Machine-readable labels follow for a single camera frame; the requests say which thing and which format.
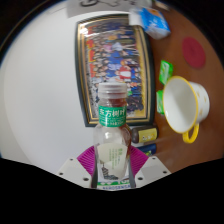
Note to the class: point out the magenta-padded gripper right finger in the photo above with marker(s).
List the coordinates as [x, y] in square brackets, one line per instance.
[154, 169]

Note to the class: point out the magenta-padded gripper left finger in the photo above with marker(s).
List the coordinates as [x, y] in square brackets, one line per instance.
[70, 170]

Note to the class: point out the clear green-labelled drink bottle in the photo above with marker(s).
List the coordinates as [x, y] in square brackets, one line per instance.
[112, 133]

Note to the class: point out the dark amber pump bottle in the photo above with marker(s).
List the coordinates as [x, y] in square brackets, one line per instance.
[146, 135]

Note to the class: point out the green packet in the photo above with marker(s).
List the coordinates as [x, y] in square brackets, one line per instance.
[159, 101]
[165, 71]

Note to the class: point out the white yellow-rimmed mug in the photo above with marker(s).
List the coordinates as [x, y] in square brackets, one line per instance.
[180, 103]

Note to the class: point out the framed group photo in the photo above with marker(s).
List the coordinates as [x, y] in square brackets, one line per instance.
[113, 53]

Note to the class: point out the flat round red coaster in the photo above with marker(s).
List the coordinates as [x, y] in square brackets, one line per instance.
[193, 52]

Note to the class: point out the white printed paper bag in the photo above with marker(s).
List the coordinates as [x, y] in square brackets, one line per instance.
[106, 6]

